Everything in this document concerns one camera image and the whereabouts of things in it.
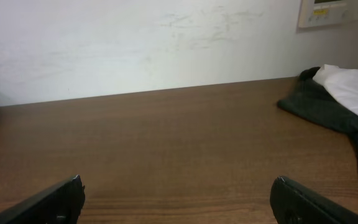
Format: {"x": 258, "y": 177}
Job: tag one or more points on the dark green black garment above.
{"x": 310, "y": 101}

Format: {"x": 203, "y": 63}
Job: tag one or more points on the white wall control panel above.
{"x": 315, "y": 13}

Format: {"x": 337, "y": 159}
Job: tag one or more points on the white polo shirt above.
{"x": 341, "y": 84}

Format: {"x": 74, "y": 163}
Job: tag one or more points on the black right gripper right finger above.
{"x": 294, "y": 203}

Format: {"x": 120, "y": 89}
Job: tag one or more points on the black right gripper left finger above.
{"x": 59, "y": 204}

